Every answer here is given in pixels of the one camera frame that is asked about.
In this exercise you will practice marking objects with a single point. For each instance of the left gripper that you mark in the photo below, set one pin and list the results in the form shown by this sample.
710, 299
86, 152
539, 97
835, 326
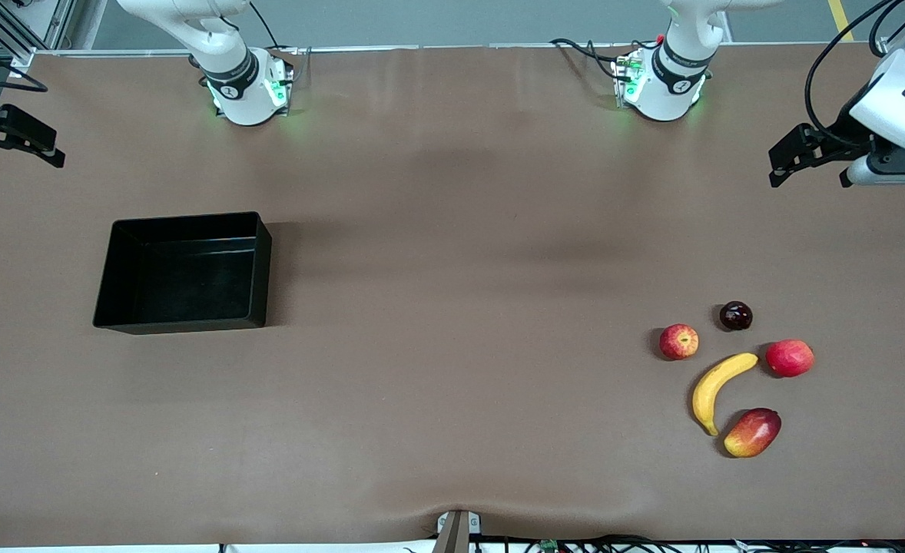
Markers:
834, 140

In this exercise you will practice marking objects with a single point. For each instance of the black plastic box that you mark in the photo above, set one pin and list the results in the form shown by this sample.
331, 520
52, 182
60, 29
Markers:
183, 284

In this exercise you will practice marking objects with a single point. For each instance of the red yellow apple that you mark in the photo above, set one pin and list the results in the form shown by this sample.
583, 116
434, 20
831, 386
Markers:
679, 342

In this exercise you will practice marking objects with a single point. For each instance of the yellow banana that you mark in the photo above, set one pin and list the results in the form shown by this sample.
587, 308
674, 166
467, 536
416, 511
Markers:
706, 392

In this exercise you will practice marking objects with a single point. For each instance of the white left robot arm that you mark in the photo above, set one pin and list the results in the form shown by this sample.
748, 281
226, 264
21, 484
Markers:
671, 84

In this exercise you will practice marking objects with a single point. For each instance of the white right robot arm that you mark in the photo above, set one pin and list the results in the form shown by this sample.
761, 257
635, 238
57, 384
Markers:
245, 92

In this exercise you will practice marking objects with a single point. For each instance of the dark red plum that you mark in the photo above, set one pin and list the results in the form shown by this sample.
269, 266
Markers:
736, 316

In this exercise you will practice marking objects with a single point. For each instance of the red yellow mango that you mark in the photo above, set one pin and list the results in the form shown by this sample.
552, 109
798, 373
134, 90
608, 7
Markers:
752, 434

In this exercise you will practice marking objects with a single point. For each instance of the brown table cloth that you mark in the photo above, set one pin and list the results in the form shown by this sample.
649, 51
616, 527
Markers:
422, 346

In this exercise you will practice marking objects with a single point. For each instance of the green circuit board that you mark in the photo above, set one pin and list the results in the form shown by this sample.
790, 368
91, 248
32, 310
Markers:
549, 546

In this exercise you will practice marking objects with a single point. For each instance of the metal table clamp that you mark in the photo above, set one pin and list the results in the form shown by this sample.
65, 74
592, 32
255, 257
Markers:
474, 524

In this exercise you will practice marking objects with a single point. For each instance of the aluminium frame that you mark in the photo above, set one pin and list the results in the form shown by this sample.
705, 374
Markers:
45, 23

